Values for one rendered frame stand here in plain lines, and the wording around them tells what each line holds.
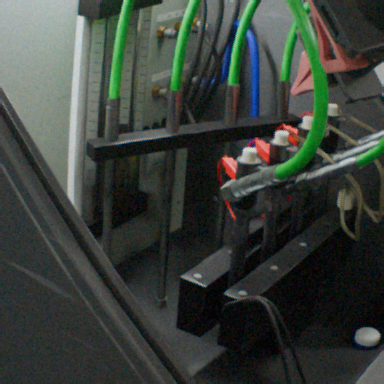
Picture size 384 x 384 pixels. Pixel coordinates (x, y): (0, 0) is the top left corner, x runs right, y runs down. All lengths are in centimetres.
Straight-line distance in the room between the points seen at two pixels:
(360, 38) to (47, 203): 31
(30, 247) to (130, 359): 13
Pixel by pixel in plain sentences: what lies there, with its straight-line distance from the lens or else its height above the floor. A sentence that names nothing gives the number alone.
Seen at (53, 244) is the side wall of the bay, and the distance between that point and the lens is 74.
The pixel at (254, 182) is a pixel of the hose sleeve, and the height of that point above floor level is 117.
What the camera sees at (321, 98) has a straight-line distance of 78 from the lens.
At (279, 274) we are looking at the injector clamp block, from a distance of 110.
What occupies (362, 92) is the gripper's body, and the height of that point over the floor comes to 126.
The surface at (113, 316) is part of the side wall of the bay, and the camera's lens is 73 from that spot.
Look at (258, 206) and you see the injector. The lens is 103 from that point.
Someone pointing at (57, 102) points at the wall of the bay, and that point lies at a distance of 115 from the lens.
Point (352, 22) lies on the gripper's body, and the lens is 60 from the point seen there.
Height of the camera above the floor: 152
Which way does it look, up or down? 25 degrees down
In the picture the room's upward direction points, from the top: 5 degrees clockwise
